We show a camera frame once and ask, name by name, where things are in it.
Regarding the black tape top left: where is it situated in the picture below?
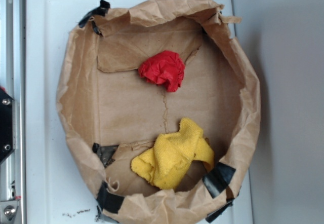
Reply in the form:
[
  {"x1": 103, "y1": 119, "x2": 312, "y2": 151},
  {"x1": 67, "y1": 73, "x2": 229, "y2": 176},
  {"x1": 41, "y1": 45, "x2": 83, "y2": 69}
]
[{"x1": 78, "y1": 0, "x2": 110, "y2": 28}]

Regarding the black tape bottom left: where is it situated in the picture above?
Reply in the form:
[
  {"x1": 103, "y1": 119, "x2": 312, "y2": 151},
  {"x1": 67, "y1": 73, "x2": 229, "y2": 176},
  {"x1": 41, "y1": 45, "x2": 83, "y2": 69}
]
[{"x1": 96, "y1": 181, "x2": 125, "y2": 214}]

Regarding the white plastic bin lid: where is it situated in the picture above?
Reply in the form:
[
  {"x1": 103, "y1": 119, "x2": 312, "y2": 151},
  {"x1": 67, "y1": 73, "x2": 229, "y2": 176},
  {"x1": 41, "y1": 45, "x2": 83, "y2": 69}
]
[{"x1": 24, "y1": 0, "x2": 255, "y2": 224}]

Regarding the yellow microfiber cloth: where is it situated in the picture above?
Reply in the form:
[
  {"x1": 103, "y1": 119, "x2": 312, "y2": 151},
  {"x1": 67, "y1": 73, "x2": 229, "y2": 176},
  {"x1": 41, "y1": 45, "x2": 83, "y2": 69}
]
[{"x1": 131, "y1": 118, "x2": 215, "y2": 190}]

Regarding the black tape inside bag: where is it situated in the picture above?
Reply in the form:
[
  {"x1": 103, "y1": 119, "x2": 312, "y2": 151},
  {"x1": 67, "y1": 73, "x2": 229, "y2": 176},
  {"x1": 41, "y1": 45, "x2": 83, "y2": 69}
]
[{"x1": 92, "y1": 143, "x2": 118, "y2": 168}]

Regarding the black mounting bracket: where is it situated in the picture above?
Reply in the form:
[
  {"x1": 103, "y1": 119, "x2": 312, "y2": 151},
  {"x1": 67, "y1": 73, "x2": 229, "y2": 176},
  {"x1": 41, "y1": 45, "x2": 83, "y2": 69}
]
[{"x1": 0, "y1": 87, "x2": 15, "y2": 164}]

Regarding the black tape bottom right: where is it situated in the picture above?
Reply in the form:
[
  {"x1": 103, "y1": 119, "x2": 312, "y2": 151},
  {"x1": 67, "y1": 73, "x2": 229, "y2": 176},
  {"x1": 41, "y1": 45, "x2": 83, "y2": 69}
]
[{"x1": 202, "y1": 162, "x2": 236, "y2": 199}]

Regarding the red paper ball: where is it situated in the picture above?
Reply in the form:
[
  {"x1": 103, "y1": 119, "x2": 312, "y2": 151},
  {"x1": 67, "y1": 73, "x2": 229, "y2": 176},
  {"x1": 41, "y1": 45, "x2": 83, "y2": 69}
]
[{"x1": 138, "y1": 51, "x2": 185, "y2": 92}]

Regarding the brown paper bag tray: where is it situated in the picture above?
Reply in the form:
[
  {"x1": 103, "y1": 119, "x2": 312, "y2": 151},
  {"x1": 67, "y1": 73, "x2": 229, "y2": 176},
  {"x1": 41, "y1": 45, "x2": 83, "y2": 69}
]
[{"x1": 57, "y1": 0, "x2": 261, "y2": 223}]

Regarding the aluminium frame rail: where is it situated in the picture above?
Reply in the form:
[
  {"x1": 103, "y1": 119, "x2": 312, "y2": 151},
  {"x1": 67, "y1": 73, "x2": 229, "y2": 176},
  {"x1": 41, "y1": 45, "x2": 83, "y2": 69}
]
[{"x1": 1, "y1": 0, "x2": 26, "y2": 223}]

